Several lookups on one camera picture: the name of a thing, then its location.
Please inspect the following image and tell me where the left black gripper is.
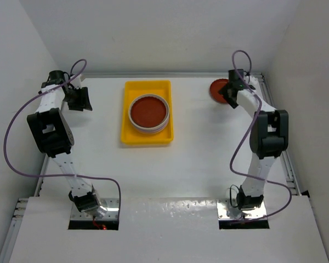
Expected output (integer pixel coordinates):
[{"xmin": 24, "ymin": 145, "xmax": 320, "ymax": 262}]
[{"xmin": 63, "ymin": 86, "xmax": 92, "ymax": 111}]

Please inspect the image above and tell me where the purple cable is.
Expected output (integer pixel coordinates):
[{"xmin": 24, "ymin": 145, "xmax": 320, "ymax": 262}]
[
  {"xmin": 229, "ymin": 49, "xmax": 293, "ymax": 221},
  {"xmin": 3, "ymin": 59, "xmax": 122, "ymax": 217}
]

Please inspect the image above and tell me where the pink plate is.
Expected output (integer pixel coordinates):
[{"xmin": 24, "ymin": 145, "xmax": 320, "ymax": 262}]
[{"xmin": 130, "ymin": 118, "xmax": 169, "ymax": 134}]

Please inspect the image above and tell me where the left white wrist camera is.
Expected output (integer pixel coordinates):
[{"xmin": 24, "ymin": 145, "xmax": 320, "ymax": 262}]
[{"xmin": 70, "ymin": 74, "xmax": 85, "ymax": 89}]

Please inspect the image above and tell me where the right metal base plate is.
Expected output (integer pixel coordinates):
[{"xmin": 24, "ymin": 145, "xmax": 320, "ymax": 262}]
[{"xmin": 216, "ymin": 198, "xmax": 267, "ymax": 221}]

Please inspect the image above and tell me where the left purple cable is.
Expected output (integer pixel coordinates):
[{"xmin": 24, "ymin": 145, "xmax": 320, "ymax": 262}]
[{"xmin": 3, "ymin": 59, "xmax": 122, "ymax": 217}]

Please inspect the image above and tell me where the metal base plate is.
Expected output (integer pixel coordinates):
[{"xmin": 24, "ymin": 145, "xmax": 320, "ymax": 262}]
[
  {"xmin": 70, "ymin": 198, "xmax": 120, "ymax": 221},
  {"xmin": 216, "ymin": 198, "xmax": 267, "ymax": 221}
]

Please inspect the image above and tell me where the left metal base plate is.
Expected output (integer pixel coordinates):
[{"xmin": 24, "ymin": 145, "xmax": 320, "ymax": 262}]
[{"xmin": 70, "ymin": 198, "xmax": 120, "ymax": 221}]

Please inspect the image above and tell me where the red fluted dish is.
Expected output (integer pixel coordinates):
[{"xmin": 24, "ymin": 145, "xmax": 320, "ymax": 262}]
[
  {"xmin": 131, "ymin": 96, "xmax": 167, "ymax": 128},
  {"xmin": 209, "ymin": 78, "xmax": 228, "ymax": 104}
]

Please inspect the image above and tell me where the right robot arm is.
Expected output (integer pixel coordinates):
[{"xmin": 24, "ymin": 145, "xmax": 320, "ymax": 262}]
[{"xmin": 219, "ymin": 69, "xmax": 289, "ymax": 210}]

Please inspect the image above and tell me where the cream white plate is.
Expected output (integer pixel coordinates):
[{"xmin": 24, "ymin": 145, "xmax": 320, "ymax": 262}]
[{"xmin": 128, "ymin": 94, "xmax": 170, "ymax": 120}]

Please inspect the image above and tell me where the yellow plastic bin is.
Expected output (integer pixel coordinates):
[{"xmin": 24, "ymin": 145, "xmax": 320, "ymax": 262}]
[{"xmin": 121, "ymin": 80, "xmax": 174, "ymax": 146}]

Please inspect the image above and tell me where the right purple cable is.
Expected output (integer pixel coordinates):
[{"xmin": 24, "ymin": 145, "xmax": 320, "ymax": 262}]
[{"xmin": 229, "ymin": 49, "xmax": 293, "ymax": 221}]

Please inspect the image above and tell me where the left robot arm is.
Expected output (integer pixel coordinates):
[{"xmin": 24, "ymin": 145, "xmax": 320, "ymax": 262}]
[{"xmin": 27, "ymin": 70, "xmax": 100, "ymax": 216}]

